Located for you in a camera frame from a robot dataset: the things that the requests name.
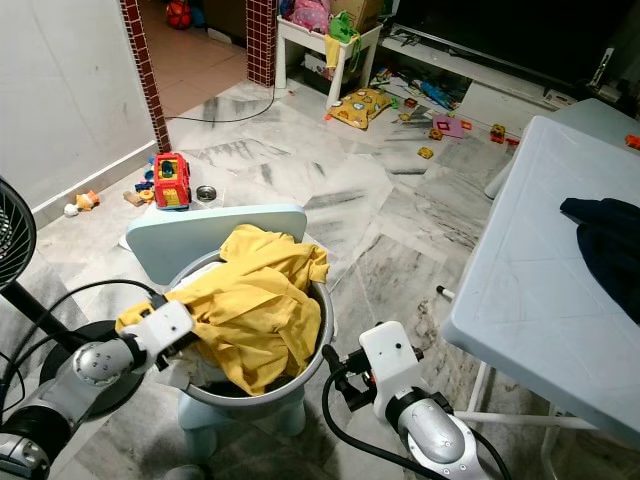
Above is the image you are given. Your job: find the white folding table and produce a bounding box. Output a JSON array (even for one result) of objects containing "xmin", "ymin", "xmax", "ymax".
[{"xmin": 438, "ymin": 115, "xmax": 640, "ymax": 480}]

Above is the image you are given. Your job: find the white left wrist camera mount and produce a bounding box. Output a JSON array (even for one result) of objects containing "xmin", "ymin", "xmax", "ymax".
[{"xmin": 130, "ymin": 300, "xmax": 199, "ymax": 363}]

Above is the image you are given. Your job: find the navy garment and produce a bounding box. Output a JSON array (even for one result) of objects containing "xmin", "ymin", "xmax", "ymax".
[{"xmin": 560, "ymin": 196, "xmax": 640, "ymax": 326}]

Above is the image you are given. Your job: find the black television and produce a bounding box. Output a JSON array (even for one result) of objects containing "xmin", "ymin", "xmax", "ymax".
[{"xmin": 390, "ymin": 0, "xmax": 640, "ymax": 86}]

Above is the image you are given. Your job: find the green toy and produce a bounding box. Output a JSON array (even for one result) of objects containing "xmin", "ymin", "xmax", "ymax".
[{"xmin": 328, "ymin": 10, "xmax": 361, "ymax": 43}]

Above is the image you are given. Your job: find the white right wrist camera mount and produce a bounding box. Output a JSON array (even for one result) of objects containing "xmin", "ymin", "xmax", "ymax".
[{"xmin": 358, "ymin": 320, "xmax": 424, "ymax": 421}]

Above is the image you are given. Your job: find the red toy ball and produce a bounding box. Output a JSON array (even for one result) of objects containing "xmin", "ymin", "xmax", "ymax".
[{"xmin": 165, "ymin": 0, "xmax": 196, "ymax": 29}]

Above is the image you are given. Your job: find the yellow shirt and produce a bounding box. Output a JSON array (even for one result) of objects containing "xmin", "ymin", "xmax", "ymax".
[{"xmin": 117, "ymin": 224, "xmax": 331, "ymax": 396}]

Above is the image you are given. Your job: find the black standing fan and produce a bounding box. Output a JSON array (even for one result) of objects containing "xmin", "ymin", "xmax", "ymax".
[{"xmin": 0, "ymin": 178, "xmax": 133, "ymax": 406}]

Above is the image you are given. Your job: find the blue toy set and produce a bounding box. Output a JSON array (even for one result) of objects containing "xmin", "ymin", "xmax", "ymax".
[{"xmin": 400, "ymin": 72, "xmax": 461, "ymax": 109}]

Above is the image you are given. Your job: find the white plastic stool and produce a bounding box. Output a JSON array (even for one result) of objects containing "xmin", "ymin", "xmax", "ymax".
[{"xmin": 273, "ymin": 15, "xmax": 383, "ymax": 109}]

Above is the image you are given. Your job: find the light blue child chair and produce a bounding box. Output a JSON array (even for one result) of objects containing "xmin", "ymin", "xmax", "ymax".
[{"xmin": 125, "ymin": 203, "xmax": 309, "ymax": 480}]

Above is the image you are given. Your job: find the toy duck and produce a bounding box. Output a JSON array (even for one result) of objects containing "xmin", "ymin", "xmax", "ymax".
[{"xmin": 65, "ymin": 190, "xmax": 101, "ymax": 218}]

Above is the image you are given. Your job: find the colourful toy block pile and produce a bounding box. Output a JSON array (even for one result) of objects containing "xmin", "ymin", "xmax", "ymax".
[{"xmin": 125, "ymin": 175, "xmax": 156, "ymax": 206}]

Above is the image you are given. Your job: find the red toy truck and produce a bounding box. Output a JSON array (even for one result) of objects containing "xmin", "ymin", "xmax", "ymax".
[{"xmin": 153, "ymin": 152, "xmax": 193, "ymax": 211}]

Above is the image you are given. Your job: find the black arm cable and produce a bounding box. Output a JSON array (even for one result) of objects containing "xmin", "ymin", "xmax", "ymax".
[
  {"xmin": 320, "ymin": 345, "xmax": 511, "ymax": 480},
  {"xmin": 0, "ymin": 278, "xmax": 166, "ymax": 401}
]

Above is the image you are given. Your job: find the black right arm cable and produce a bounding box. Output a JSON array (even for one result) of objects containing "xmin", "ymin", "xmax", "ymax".
[{"xmin": 320, "ymin": 345, "xmax": 511, "ymax": 480}]

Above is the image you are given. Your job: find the pink square toy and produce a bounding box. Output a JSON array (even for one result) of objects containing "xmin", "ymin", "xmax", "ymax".
[{"xmin": 432, "ymin": 115, "xmax": 469, "ymax": 139}]

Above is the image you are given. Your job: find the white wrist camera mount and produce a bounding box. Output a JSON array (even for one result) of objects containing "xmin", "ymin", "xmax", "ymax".
[
  {"xmin": 358, "ymin": 320, "xmax": 424, "ymax": 421},
  {"xmin": 130, "ymin": 300, "xmax": 199, "ymax": 363}
]

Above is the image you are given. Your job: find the small white table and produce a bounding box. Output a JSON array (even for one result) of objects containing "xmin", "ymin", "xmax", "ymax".
[{"xmin": 485, "ymin": 97, "xmax": 640, "ymax": 199}]

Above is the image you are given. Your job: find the orange toy cube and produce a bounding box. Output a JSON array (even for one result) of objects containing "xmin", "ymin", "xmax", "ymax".
[{"xmin": 490, "ymin": 125, "xmax": 521, "ymax": 146}]

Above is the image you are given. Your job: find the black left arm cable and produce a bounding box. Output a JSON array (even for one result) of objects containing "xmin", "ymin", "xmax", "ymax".
[{"xmin": 0, "ymin": 278, "xmax": 166, "ymax": 401}]

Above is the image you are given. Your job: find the pink bag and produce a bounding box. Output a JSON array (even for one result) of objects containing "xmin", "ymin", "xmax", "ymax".
[{"xmin": 290, "ymin": 0, "xmax": 331, "ymax": 34}]

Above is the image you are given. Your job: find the yellow patterned cushion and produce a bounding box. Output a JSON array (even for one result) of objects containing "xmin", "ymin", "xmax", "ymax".
[{"xmin": 325, "ymin": 88, "xmax": 393, "ymax": 131}]

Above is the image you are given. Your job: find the black floor cable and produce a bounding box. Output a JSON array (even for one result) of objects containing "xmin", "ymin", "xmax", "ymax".
[{"xmin": 168, "ymin": 88, "xmax": 281, "ymax": 125}]

